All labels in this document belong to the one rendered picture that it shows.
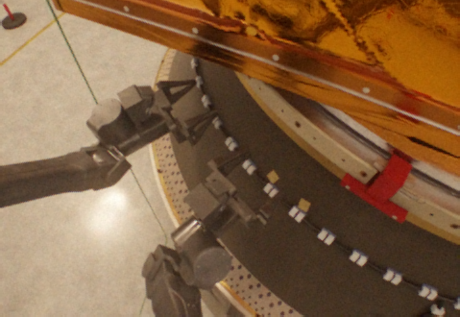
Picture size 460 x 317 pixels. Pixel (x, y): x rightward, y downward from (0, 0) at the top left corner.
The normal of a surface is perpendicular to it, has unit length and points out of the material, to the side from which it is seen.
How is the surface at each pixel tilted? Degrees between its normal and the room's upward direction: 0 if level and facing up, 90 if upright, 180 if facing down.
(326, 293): 62
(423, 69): 89
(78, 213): 0
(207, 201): 10
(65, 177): 79
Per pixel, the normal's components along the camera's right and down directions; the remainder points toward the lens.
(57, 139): 0.03, -0.55
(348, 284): -0.46, 0.36
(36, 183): 0.79, 0.44
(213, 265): 0.42, 0.16
